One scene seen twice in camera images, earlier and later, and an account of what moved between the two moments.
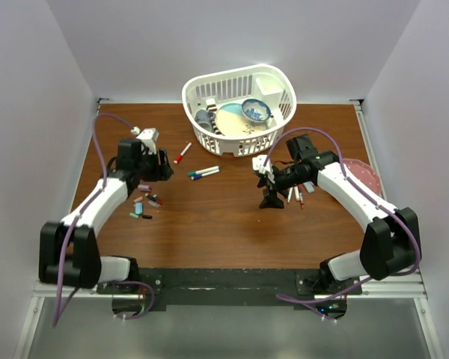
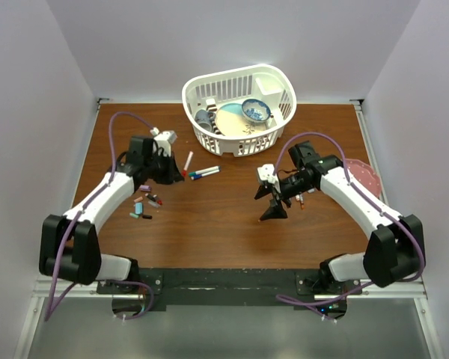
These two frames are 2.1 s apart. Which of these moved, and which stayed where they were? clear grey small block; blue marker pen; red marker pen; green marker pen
Moved: red marker pen
Stayed: clear grey small block; green marker pen; blue marker pen
